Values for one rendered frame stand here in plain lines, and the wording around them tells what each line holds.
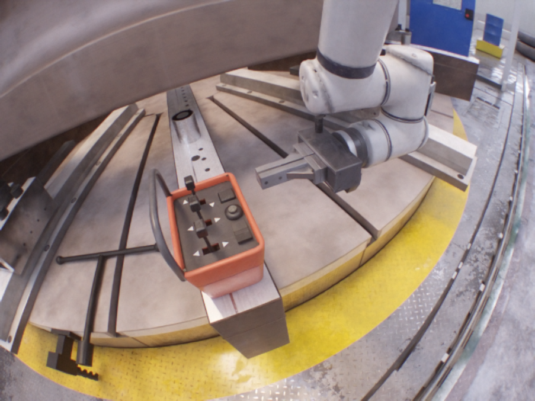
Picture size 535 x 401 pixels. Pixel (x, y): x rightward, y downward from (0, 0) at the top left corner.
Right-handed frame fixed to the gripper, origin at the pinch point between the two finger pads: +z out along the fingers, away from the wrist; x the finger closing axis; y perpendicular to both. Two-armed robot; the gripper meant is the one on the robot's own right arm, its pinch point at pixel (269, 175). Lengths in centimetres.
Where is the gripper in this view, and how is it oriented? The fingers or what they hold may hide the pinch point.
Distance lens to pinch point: 41.7
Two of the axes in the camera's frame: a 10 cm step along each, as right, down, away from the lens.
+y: -1.1, -6.9, -7.1
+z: -9.3, 3.3, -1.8
